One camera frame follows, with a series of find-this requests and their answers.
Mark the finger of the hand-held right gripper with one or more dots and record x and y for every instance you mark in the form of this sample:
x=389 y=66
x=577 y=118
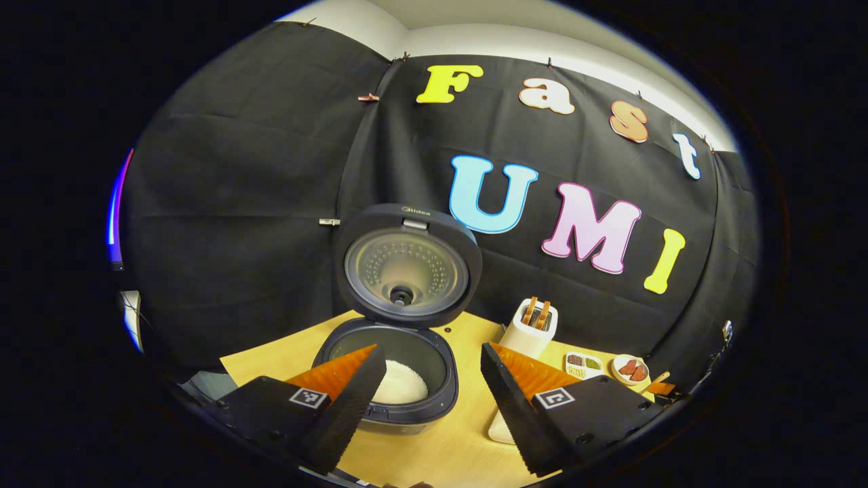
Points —
x=662 y=389

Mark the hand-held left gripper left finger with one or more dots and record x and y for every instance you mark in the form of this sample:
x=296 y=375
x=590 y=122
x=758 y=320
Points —
x=349 y=413

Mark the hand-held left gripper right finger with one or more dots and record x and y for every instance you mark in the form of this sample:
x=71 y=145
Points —
x=519 y=420

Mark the heap of white rice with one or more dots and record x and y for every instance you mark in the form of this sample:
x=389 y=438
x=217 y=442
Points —
x=403 y=386

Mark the dark grey rice cooker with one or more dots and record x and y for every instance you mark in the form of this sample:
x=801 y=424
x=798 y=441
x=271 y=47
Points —
x=413 y=346

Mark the red meat piece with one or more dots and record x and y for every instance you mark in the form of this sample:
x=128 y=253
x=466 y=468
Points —
x=639 y=373
x=628 y=367

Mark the round white plate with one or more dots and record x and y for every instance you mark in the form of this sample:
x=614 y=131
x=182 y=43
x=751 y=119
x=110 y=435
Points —
x=617 y=373

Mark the white divided bean dish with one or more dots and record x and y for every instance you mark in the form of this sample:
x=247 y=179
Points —
x=583 y=369

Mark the white toaster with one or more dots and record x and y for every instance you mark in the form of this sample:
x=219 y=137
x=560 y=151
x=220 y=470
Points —
x=529 y=339

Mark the toasted bread slice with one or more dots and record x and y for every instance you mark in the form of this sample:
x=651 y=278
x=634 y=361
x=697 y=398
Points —
x=542 y=315
x=529 y=310

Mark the white board edge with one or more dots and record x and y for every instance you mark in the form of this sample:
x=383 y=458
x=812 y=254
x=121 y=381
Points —
x=132 y=318

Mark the black backdrop cloth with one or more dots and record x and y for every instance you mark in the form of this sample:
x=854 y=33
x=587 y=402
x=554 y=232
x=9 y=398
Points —
x=237 y=203

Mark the lit screen edge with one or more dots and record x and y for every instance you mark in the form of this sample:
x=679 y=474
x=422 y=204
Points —
x=115 y=210

